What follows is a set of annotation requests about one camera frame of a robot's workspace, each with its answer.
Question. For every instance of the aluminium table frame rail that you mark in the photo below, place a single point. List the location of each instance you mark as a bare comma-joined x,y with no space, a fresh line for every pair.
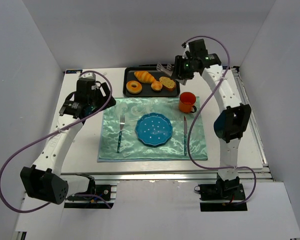
265,174

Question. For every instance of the green satin placemat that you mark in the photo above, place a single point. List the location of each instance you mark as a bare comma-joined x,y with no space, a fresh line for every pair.
132,149

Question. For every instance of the fork with teal handle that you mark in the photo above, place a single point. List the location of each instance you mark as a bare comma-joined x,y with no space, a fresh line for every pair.
121,126

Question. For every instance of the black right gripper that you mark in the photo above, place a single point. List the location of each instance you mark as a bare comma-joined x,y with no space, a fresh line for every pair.
178,69

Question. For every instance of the blue label left corner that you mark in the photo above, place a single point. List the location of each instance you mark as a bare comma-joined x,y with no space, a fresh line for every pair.
73,71

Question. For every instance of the small round bun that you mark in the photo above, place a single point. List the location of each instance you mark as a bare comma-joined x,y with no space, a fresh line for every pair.
156,86

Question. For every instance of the croissant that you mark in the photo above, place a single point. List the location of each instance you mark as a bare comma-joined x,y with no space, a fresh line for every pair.
144,77

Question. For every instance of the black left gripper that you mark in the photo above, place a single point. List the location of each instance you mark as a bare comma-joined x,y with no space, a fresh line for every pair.
104,97

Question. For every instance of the blue dotted plate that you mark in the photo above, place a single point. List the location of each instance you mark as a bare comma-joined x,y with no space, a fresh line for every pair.
154,129

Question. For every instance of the bread slice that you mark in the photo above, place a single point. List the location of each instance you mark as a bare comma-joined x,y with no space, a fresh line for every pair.
168,83

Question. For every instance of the glazed donut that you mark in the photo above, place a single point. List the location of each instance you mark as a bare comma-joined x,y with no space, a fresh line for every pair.
134,87

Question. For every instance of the black baking tray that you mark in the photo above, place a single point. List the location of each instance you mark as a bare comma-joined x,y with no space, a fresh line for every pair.
147,92

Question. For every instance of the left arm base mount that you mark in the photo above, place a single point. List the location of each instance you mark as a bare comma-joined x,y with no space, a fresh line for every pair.
100,192

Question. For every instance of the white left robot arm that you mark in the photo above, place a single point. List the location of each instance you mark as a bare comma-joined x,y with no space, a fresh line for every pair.
43,181

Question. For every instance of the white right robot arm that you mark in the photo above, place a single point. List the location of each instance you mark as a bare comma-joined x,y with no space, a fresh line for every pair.
234,116

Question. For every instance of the orange enamel mug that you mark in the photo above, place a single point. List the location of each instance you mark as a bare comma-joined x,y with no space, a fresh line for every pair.
187,102

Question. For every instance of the knife with teal handle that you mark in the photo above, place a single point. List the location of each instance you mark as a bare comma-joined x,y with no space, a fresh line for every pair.
185,133

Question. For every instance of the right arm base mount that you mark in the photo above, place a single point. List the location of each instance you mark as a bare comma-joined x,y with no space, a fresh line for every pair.
215,197

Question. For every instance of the metal serving tongs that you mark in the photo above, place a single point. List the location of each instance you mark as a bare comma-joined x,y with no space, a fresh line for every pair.
168,69

